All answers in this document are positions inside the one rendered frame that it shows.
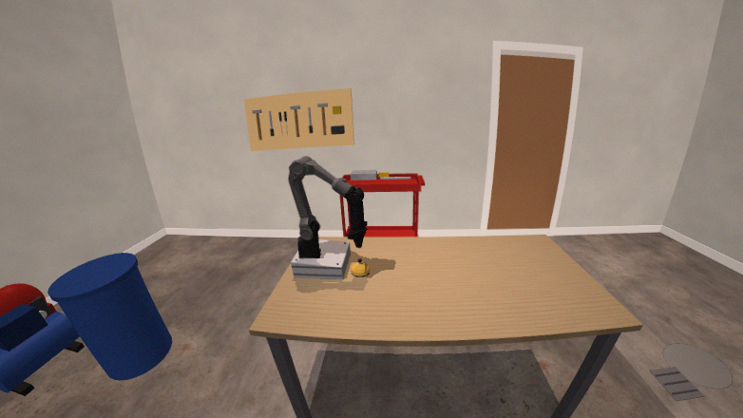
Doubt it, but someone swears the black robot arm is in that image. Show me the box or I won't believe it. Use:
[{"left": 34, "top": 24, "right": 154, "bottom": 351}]
[{"left": 288, "top": 156, "right": 364, "bottom": 258}]

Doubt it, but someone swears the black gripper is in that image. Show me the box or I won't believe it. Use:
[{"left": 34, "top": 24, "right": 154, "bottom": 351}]
[{"left": 348, "top": 219, "right": 368, "bottom": 248}]

